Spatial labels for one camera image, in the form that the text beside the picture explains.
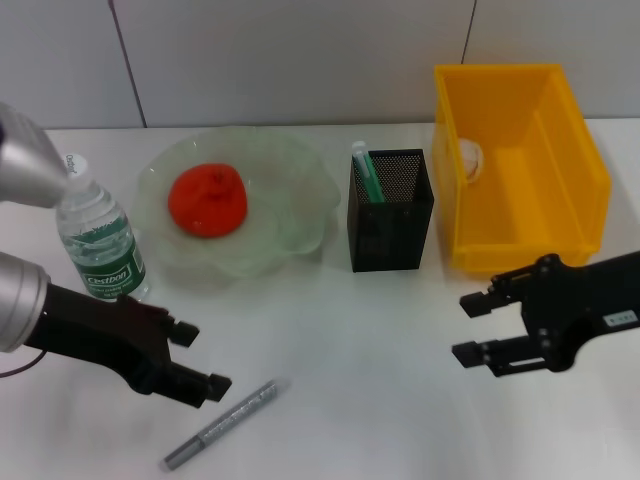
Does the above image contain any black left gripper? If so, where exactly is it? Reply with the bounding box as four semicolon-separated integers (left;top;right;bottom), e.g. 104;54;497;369
24;284;234;410

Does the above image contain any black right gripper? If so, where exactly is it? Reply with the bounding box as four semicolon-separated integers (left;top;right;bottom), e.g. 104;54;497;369
451;249;640;380

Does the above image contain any grey marker pen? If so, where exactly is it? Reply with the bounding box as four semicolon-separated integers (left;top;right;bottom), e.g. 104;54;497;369
159;378;291;472

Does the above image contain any clear water bottle green label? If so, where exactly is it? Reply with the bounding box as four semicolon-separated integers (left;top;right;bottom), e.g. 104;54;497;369
55;153;150;304

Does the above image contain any orange fruit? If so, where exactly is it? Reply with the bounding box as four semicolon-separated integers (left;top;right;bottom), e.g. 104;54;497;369
167;163;250;240

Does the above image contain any white paper ball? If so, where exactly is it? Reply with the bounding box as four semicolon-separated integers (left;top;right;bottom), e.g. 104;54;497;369
457;138;487;184

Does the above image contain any mint green utility knife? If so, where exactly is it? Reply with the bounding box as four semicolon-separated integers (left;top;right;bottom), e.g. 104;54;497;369
351;141;386;205

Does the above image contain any black mesh pen holder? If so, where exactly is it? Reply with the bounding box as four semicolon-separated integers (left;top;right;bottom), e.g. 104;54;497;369
346;148;435;274

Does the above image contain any pale green glass fruit plate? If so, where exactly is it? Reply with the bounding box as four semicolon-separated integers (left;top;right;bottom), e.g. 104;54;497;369
130;125;342;279

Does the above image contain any yellow plastic storage bin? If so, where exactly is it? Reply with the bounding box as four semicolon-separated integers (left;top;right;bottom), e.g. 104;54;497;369
432;63;612;275

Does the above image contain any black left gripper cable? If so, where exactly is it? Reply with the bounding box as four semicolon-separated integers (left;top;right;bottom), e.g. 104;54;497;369
0;349;49;380

